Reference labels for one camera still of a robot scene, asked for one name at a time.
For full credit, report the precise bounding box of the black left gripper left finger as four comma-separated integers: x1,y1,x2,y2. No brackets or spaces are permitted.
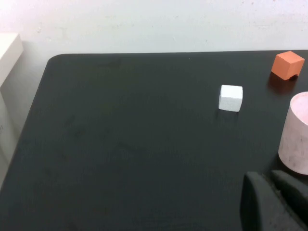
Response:
240,171,299,231

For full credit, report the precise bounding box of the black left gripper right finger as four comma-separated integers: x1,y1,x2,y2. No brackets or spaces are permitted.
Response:
270,169,308,231

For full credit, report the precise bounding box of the pink plastic cup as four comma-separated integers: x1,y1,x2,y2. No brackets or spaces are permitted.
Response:
278,91,308,176

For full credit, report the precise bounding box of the white foam cube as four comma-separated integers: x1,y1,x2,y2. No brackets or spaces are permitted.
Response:
218,84,244,112

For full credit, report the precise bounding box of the orange arch block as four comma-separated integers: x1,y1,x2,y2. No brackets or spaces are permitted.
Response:
270,51,306,81

